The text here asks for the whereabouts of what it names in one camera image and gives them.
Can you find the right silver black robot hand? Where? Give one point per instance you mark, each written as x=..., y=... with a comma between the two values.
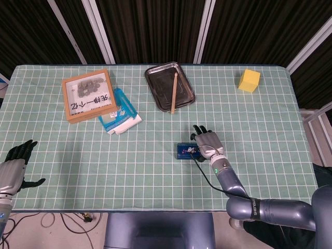
x=208, y=144

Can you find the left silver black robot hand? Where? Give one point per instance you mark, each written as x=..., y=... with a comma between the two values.
x=10, y=173

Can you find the blue tray with pink liner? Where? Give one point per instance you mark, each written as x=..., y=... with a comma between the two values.
x=182, y=151

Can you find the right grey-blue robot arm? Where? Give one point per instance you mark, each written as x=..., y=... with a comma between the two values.
x=280, y=210

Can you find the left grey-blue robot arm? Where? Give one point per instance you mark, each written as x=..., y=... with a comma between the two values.
x=3, y=210

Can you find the wooden stick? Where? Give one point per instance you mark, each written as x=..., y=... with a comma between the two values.
x=173, y=96

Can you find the yellow foam cube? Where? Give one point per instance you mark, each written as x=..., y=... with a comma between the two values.
x=249, y=83

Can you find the steel rectangular tray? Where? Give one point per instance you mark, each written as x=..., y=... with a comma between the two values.
x=160, y=85

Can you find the green checked tablecloth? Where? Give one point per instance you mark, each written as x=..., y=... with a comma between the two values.
x=129, y=168

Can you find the flattened blue white carton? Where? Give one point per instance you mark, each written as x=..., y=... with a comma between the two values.
x=124, y=114

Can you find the wooden glass-lid box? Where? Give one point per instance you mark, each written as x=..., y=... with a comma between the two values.
x=88, y=114

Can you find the grey-blue robot torso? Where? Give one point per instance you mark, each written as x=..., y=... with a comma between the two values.
x=158, y=230

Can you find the dark pleated curtain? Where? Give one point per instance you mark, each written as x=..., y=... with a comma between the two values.
x=155, y=28

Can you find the white metal frame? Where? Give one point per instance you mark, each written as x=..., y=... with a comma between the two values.
x=315, y=122

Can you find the slim white partition post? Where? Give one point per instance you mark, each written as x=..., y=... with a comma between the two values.
x=68, y=33

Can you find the double white partition post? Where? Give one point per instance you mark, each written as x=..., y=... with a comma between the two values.
x=101, y=33

